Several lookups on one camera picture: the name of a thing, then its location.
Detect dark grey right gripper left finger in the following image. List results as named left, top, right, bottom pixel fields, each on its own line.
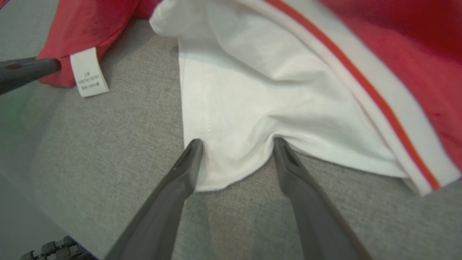
left=105, top=138, right=204, bottom=260

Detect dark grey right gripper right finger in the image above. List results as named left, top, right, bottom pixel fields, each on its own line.
left=273, top=136, right=372, bottom=260

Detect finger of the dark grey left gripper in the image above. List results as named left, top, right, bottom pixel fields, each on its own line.
left=0, top=57, right=62, bottom=96

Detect red and white shirt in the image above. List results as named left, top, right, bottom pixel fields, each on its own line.
left=36, top=0, right=462, bottom=197

